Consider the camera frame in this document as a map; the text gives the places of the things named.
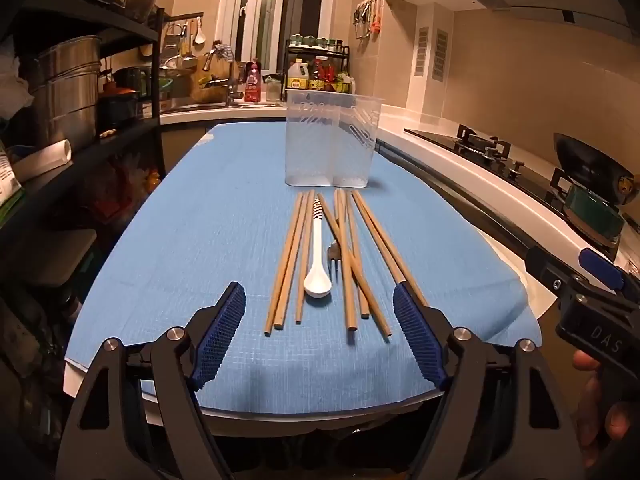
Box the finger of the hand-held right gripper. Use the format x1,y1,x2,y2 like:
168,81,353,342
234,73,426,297
525,246,593,297
578,249,632,292

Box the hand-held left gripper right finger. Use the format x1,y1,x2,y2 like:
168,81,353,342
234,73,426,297
392,282,586,480

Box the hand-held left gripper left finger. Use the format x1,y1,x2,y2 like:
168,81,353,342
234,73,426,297
55,281,247,480

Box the wooden chopstick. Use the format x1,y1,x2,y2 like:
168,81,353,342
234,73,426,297
357,190,430,308
334,189,358,332
295,190,316,324
264,194,304,337
345,191,371,318
317,192,372,320
276,192,311,331
351,190,392,338

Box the white spoon with striped handle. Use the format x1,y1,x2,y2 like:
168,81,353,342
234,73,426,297
303,199,332,299

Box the small dark metal fork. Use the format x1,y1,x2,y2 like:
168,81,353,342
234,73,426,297
326,217,343,283

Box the clear plastic utensil container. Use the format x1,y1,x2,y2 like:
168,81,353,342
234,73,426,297
284,89,383,188

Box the person's right hand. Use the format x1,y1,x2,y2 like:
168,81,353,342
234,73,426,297
572,350,633,468

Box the green bowl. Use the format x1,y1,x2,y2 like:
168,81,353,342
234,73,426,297
562,185,626,248

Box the black burner grate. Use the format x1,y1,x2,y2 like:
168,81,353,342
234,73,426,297
455,124,512,161
550,166,576,206

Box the black glass gas cooktop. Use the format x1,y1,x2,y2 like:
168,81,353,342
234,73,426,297
404,125,626,261

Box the blue table mat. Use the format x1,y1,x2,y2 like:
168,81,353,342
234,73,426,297
64,121,543,416

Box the black wok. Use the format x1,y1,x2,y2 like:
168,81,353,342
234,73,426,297
552,132,638,208

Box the red plastic bag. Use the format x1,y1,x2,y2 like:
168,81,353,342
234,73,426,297
90,155,166,221

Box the grey box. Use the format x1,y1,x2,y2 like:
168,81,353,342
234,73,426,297
0,230,98,286

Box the black metal shelf rack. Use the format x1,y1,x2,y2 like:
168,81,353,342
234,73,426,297
0,0,168,461

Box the steel kitchen sink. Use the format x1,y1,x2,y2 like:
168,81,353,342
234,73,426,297
160,100,281,113

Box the metal sink faucet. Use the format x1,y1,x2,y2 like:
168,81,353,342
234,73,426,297
202,45,246,108

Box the white paper roll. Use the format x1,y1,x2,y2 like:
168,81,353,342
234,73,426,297
10,138,74,183

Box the dark pot with orange lid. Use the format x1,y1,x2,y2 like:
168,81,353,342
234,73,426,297
97,85,141,121

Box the pink dish soap bottle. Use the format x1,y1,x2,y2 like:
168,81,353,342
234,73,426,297
244,60,262,103

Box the green food package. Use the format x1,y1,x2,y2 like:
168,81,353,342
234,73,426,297
0,140,26,221

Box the wooden cutting board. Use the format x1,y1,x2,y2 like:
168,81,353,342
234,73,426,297
192,52,236,103

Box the yellow label oil jug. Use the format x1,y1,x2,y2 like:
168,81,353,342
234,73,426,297
286,58,309,92

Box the black pot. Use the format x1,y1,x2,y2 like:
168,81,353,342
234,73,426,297
115,66,153,98

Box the metal bowl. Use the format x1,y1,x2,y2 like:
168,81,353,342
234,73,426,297
160,55,196,81

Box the row of sauce bottles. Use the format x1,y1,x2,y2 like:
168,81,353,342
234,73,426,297
308,57,357,95

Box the stacked steel steamer pot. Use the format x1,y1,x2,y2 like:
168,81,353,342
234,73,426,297
27,35,103,148

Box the black spice rack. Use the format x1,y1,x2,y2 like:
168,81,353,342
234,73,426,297
285,35,351,95

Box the row of green-lidded spice jars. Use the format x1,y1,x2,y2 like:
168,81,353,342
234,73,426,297
289,34,346,50

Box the hanging metal kitchen scissors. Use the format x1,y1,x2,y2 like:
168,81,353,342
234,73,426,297
352,2,373,41

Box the white plastic bag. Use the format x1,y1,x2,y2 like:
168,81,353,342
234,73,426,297
0,52,35,121

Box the sliding window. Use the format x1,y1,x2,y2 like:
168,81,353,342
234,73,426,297
215,0,361,81

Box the grey wall vent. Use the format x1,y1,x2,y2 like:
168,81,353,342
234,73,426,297
432,29,449,82
414,26,431,78

